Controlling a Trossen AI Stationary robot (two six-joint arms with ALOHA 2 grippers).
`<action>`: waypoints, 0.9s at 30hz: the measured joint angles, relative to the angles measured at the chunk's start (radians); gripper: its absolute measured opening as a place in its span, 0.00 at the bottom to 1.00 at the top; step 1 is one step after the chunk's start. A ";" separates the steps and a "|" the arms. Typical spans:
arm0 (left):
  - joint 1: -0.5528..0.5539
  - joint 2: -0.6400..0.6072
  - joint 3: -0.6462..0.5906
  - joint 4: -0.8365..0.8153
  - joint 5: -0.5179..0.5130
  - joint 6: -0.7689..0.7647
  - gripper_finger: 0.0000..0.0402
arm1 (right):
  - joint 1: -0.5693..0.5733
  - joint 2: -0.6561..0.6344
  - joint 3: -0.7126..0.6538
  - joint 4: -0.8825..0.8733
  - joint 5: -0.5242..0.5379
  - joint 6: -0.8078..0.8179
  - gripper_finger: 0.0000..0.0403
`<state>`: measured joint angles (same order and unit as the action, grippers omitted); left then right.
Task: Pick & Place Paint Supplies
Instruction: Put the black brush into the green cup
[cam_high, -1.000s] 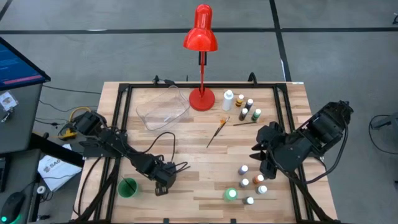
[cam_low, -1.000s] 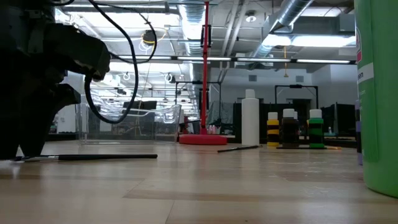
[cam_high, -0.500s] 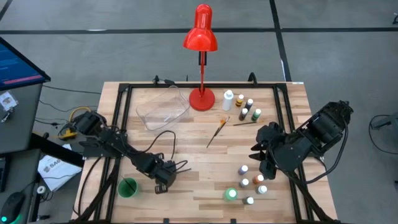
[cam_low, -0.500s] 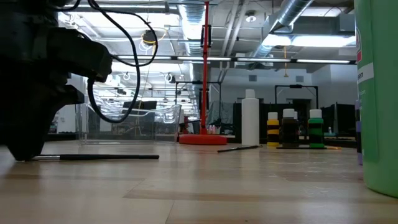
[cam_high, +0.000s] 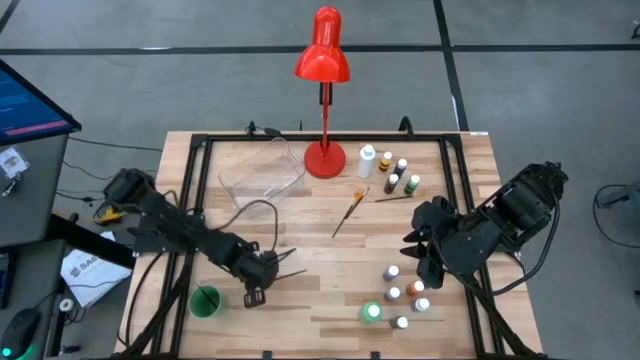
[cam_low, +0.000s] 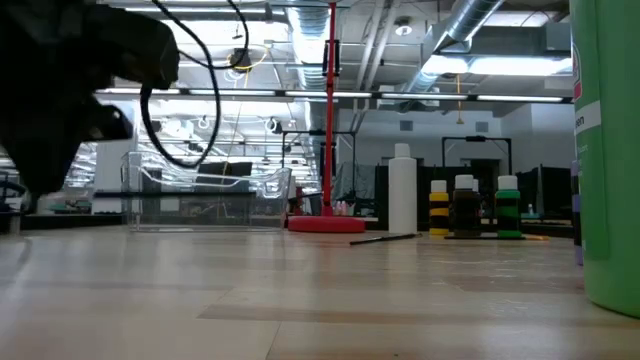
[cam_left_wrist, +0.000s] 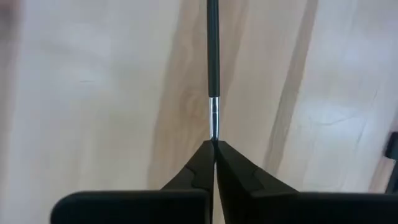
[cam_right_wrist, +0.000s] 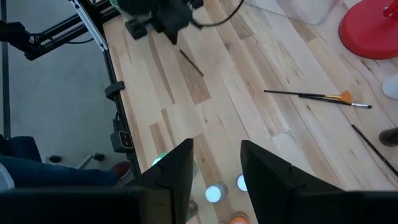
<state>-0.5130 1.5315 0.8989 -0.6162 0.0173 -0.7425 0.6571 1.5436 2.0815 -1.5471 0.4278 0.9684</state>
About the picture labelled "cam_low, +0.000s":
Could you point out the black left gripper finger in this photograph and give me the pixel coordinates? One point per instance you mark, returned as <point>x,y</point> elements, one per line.
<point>135,50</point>
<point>110,125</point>

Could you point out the orange-bristle paintbrush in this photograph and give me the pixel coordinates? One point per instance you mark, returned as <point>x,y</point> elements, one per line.
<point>370,241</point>

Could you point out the tall white plastic bottle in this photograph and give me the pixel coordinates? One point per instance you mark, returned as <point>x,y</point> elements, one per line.
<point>402,195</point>

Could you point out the thin dark paintbrush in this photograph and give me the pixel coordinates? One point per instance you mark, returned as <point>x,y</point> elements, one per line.
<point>537,238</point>

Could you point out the large light green bottle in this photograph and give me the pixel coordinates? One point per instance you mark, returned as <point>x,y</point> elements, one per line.
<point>610,200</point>

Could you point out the yellow paint bottle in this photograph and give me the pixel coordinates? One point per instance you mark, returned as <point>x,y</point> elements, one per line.
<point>439,197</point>

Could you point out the brown paint bottle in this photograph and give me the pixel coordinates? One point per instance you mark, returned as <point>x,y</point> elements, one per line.
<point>466,210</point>

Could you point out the dark blue paint bottle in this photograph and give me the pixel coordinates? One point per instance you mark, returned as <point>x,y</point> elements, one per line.
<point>476,185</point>

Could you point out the small green paint bottle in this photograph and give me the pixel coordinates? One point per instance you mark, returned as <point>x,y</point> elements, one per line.
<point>509,215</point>

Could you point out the white pillar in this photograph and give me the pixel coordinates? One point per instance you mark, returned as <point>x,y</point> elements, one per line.
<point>117,180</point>

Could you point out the clear plastic bin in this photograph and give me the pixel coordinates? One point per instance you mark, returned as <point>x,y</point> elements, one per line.
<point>150,210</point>

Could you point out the black background monitor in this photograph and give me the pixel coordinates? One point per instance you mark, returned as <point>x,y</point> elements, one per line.
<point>225,171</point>

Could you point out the red desk lamp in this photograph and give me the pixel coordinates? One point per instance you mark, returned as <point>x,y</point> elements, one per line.
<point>325,225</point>

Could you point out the overhead rail with light strips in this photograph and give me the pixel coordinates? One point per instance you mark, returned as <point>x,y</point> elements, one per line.
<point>425,95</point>

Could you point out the silver spiral ventilation duct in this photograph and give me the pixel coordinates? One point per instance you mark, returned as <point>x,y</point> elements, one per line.
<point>470,20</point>

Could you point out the black background frame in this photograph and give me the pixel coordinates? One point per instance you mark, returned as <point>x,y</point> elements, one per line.
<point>475,138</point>

